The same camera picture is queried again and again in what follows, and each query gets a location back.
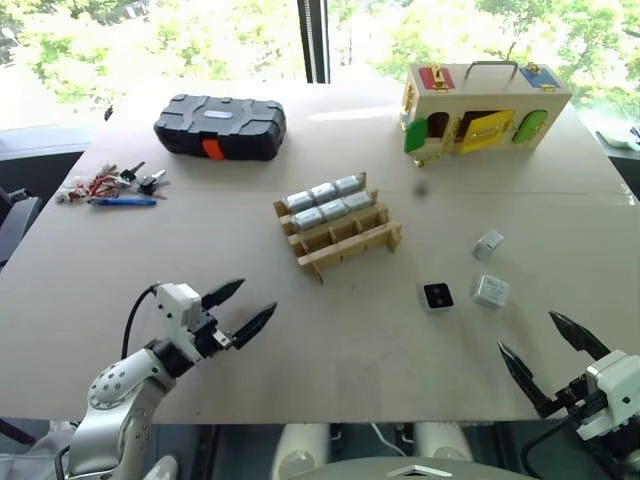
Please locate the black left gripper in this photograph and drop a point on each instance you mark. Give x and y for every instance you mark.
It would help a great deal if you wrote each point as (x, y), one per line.
(206, 335)

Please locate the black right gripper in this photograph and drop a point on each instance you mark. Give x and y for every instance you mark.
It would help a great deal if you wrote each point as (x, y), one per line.
(580, 402)

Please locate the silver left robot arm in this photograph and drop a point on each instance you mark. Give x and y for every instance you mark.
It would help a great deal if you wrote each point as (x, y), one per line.
(115, 395)

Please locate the wooden slotted rack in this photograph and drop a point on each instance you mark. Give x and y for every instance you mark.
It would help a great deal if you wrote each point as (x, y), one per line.
(345, 240)

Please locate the wooden lock box colourful doors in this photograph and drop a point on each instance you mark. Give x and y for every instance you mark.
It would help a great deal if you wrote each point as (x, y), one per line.
(480, 107)

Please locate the white rounded robot leg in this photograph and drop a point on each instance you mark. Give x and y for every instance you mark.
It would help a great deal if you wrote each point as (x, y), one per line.
(300, 450)
(442, 445)

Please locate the black key fob with key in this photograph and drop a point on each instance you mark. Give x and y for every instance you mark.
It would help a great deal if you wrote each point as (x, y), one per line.
(147, 182)

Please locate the blue pen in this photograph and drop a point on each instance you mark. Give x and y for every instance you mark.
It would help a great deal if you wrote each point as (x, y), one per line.
(122, 201)

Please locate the black headed key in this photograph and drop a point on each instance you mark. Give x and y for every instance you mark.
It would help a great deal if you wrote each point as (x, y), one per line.
(131, 172)

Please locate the grey robot torso plate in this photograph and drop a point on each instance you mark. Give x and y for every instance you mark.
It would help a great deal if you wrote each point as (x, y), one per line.
(415, 470)

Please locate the black case with orange latch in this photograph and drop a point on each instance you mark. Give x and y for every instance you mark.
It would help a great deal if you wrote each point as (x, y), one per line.
(220, 125)

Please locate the bunch of red tagged keys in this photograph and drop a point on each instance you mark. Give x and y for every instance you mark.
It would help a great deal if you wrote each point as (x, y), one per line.
(97, 186)

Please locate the white tray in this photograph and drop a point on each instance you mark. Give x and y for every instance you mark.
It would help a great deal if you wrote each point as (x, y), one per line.
(620, 136)

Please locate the dark chair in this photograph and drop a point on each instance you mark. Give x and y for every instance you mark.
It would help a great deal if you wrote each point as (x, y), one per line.
(17, 225)

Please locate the small black clip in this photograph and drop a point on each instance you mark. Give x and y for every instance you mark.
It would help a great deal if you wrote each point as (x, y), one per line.
(108, 111)

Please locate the dark window frame post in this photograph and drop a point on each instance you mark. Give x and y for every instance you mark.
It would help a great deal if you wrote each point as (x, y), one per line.
(314, 40)

